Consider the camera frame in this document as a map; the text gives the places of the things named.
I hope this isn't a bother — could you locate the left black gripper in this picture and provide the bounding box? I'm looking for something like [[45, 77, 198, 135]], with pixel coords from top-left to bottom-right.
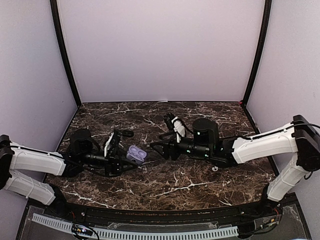
[[79, 147, 139, 176]]

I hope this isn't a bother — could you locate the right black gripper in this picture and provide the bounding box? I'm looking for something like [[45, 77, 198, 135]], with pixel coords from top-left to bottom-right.
[[150, 131, 212, 161]]

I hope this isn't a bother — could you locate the purple charging case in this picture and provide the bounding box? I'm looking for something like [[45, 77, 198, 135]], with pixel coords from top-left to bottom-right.
[[126, 145, 148, 166]]

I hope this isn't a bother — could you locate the black earbud charging case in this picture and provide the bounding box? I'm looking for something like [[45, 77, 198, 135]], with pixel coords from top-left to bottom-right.
[[121, 130, 134, 138]]

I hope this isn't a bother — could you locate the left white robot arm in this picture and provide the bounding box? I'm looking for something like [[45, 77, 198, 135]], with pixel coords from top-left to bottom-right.
[[0, 128, 138, 218]]

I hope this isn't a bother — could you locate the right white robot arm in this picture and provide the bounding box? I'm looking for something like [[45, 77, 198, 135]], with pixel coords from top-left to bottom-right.
[[150, 113, 320, 217]]

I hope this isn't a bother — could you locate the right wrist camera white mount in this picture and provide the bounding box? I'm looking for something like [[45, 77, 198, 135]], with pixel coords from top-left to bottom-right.
[[163, 113, 187, 143]]

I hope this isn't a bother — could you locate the white slotted cable duct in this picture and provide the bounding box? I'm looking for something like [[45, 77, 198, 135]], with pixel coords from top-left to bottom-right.
[[31, 213, 239, 240]]

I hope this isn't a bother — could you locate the left black frame post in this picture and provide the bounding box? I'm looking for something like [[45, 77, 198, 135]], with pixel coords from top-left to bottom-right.
[[49, 0, 82, 108]]

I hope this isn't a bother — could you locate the black frame post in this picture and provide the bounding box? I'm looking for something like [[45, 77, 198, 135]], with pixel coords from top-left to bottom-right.
[[241, 0, 273, 108], [49, 0, 82, 108]]

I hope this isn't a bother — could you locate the right black frame post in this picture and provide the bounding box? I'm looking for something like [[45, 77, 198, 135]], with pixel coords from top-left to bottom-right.
[[241, 0, 273, 108]]

